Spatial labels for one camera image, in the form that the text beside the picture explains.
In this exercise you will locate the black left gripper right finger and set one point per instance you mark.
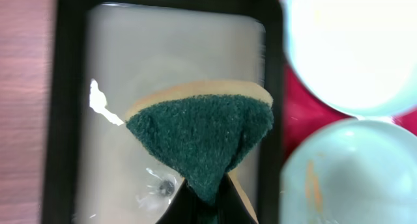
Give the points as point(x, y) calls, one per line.
point(230, 207)

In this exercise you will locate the light green bottom plate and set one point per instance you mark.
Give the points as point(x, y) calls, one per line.
point(351, 172)

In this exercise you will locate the light blue top plate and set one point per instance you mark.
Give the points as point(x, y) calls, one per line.
point(352, 48)

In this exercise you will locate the black water basin tray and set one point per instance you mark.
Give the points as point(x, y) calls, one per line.
point(110, 53)

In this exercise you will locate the red plastic tray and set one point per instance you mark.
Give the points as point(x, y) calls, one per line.
point(299, 106)

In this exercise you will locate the green yellow sponge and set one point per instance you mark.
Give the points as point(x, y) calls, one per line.
point(203, 130)

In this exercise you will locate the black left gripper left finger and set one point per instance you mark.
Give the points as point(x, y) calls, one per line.
point(183, 208)

